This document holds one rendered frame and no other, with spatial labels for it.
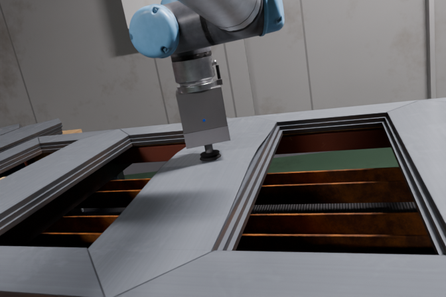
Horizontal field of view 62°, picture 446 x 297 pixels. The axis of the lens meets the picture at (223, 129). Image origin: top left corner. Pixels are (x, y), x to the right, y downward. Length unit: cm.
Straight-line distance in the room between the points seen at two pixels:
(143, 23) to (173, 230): 29
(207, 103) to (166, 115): 250
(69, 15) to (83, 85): 58
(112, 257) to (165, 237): 7
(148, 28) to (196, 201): 27
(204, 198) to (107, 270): 18
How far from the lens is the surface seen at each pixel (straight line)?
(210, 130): 68
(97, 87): 333
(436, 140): 76
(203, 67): 66
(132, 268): 48
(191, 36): 55
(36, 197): 85
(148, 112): 321
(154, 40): 54
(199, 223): 53
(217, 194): 59
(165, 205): 60
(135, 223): 57
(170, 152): 109
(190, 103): 67
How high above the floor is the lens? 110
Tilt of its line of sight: 15 degrees down
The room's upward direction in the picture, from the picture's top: 10 degrees counter-clockwise
